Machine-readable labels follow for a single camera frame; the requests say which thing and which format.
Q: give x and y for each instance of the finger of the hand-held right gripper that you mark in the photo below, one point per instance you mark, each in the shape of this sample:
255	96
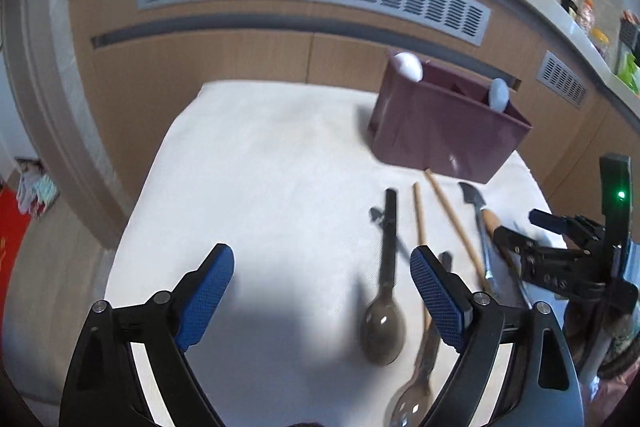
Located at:
544	218
507	239

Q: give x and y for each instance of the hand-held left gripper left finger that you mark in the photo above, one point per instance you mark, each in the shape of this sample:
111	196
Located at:
210	292

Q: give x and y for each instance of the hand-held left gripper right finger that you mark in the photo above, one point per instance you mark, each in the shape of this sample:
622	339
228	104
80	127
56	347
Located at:
435	297

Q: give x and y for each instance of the metal shovel-shaped spoon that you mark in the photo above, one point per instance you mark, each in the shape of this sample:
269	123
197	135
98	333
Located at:
471	196

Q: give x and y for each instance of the dark brown plastic spoon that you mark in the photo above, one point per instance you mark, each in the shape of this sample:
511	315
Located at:
384	327

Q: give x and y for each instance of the small metal utensil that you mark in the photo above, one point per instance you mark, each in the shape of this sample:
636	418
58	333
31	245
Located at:
374	213

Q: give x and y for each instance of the clear brown plastic spoon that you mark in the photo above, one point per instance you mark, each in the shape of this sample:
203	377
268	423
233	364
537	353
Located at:
412	399

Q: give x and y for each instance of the maroon utensil holder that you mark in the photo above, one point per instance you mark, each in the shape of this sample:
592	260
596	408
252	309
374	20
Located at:
440	132

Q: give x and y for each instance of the person's right forearm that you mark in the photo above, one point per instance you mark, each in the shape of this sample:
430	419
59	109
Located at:
617	337

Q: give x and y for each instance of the wooden chopstick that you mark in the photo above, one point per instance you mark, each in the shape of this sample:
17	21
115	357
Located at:
419	217
452	217

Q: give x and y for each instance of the white woven cloth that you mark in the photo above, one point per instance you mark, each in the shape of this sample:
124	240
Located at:
260	177

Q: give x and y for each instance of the pale blue spoon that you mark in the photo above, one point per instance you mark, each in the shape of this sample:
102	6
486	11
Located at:
499	94

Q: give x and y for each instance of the small grey vent grille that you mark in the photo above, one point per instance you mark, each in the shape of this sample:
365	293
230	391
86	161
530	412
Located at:
562	79

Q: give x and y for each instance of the green packet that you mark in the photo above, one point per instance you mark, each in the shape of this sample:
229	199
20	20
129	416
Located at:
629	74

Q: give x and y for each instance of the yellow-capped jar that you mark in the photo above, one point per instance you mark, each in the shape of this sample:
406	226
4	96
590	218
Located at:
600	44

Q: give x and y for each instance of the grey basket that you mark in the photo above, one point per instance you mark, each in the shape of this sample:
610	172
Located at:
631	27

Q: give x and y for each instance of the white spoon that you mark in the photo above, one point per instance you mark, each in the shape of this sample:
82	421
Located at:
407	66

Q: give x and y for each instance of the colourful crumpled cloth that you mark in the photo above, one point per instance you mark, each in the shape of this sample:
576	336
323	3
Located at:
37	189

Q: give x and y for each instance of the orange-capped bottle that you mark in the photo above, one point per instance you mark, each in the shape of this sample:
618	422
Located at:
585	14

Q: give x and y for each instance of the red bag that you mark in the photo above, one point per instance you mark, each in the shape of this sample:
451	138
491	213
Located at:
12	232

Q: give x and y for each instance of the dark jar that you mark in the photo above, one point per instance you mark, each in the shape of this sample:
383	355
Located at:
568	2

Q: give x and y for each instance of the dark grey slot strip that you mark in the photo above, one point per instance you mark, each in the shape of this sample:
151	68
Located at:
225	26

